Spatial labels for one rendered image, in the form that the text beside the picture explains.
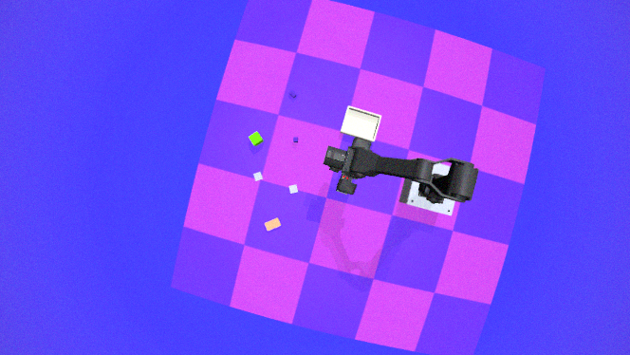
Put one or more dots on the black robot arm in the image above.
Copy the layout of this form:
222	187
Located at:
457	186

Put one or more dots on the green cube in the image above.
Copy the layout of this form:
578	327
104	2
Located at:
256	138

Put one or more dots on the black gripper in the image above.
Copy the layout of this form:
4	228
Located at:
345	185

